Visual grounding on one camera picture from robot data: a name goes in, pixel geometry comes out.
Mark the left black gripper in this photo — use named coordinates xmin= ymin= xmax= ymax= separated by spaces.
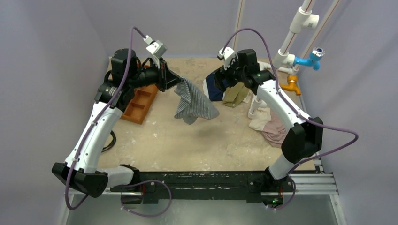
xmin=128 ymin=57 xmax=184 ymax=92

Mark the navy blue underwear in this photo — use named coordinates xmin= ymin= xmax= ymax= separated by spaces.
xmin=202 ymin=70 xmax=225 ymax=102

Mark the grey striped underwear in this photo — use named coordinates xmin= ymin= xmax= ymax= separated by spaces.
xmin=174 ymin=77 xmax=220 ymax=125

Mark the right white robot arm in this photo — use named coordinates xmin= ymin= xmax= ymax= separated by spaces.
xmin=214 ymin=47 xmax=323 ymax=191

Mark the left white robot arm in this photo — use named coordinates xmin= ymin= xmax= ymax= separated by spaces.
xmin=52 ymin=49 xmax=181 ymax=198

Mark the olive green underwear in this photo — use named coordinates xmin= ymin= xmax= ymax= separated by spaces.
xmin=222 ymin=83 xmax=249 ymax=108

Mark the pink underwear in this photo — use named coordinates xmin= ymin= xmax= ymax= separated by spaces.
xmin=261 ymin=110 xmax=287 ymax=148

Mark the orange compartment tray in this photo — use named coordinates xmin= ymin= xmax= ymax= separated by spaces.
xmin=120 ymin=63 xmax=160 ymax=126

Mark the orange plastic faucet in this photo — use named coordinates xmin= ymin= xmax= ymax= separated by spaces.
xmin=279 ymin=75 xmax=302 ymax=96

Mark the blue plastic faucet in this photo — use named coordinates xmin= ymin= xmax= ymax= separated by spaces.
xmin=293 ymin=47 xmax=325 ymax=71

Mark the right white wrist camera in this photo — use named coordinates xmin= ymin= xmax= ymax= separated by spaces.
xmin=217 ymin=47 xmax=236 ymax=70

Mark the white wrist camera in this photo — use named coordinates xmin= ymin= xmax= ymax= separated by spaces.
xmin=143 ymin=35 xmax=167 ymax=68
xmin=217 ymin=47 xmax=236 ymax=70

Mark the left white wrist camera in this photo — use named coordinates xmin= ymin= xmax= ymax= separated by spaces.
xmin=143 ymin=35 xmax=167 ymax=68

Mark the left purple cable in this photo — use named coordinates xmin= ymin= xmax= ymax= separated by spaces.
xmin=64 ymin=26 xmax=173 ymax=218

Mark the purple cable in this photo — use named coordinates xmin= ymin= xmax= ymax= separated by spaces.
xmin=221 ymin=28 xmax=360 ymax=212
xmin=64 ymin=26 xmax=173 ymax=218

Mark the black coiled cable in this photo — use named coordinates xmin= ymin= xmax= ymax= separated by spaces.
xmin=101 ymin=130 xmax=117 ymax=153

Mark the white PVC pipe frame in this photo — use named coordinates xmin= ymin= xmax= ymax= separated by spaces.
xmin=231 ymin=0 xmax=341 ymax=120

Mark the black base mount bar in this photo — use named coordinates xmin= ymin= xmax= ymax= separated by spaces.
xmin=110 ymin=171 xmax=295 ymax=207

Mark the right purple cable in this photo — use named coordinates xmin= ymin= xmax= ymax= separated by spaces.
xmin=221 ymin=28 xmax=360 ymax=212

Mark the aluminium rail frame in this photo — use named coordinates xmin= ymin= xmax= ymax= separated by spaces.
xmin=63 ymin=149 xmax=339 ymax=196

